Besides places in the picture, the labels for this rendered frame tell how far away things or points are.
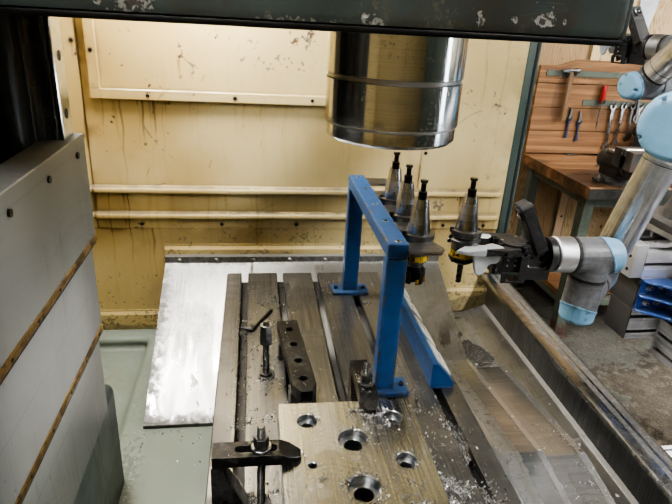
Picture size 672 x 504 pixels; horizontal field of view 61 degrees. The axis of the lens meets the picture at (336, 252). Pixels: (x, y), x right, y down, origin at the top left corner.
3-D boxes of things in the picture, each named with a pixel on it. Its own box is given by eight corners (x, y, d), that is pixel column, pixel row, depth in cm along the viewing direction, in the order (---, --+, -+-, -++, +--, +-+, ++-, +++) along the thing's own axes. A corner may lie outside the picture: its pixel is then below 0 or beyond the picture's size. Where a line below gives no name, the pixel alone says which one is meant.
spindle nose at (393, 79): (322, 121, 76) (326, 25, 72) (439, 127, 77) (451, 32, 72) (324, 148, 62) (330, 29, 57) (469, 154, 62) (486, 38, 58)
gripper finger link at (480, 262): (461, 280, 109) (501, 275, 112) (466, 251, 107) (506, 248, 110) (452, 273, 112) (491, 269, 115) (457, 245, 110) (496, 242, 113)
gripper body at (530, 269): (497, 283, 113) (553, 284, 115) (505, 243, 110) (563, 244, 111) (483, 268, 120) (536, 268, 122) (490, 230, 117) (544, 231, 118)
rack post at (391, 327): (402, 380, 119) (418, 250, 108) (409, 396, 114) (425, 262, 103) (356, 382, 118) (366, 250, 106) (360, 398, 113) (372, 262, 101)
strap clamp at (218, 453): (298, 492, 90) (300, 416, 84) (299, 509, 87) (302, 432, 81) (213, 497, 88) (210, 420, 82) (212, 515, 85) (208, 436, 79)
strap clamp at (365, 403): (363, 406, 111) (368, 340, 105) (376, 454, 99) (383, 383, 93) (346, 406, 110) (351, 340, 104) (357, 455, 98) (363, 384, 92)
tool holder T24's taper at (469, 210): (452, 224, 113) (457, 192, 111) (474, 225, 114) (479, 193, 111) (457, 232, 109) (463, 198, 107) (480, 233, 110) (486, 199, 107)
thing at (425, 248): (439, 245, 108) (439, 241, 107) (447, 256, 103) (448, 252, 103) (403, 245, 107) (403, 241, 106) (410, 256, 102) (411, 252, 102)
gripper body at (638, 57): (607, 62, 178) (640, 66, 168) (611, 33, 174) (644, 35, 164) (626, 59, 180) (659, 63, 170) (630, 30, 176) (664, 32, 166)
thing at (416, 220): (403, 228, 110) (406, 195, 108) (423, 226, 112) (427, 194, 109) (412, 236, 107) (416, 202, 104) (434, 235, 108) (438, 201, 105)
